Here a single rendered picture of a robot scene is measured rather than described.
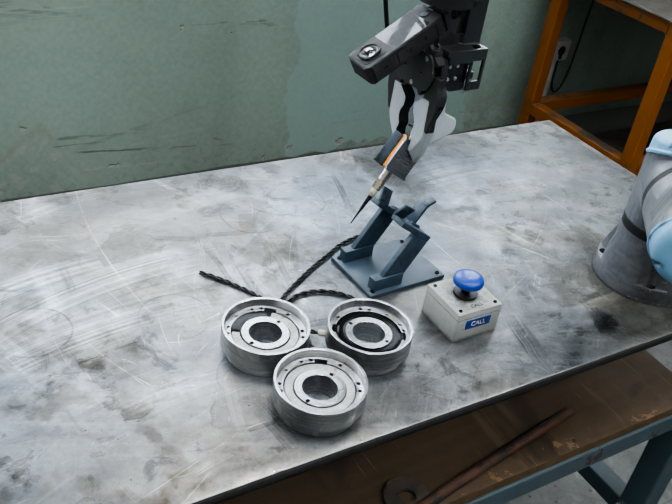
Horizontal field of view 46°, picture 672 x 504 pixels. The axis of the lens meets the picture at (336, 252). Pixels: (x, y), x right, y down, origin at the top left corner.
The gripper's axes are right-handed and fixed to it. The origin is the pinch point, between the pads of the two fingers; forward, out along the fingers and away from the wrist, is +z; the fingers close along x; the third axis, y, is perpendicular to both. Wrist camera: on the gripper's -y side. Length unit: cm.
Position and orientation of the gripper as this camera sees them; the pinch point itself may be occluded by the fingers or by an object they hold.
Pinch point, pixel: (403, 147)
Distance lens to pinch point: 103.1
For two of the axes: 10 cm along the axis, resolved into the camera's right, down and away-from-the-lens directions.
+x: -5.3, -5.3, 6.6
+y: 8.4, -2.1, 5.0
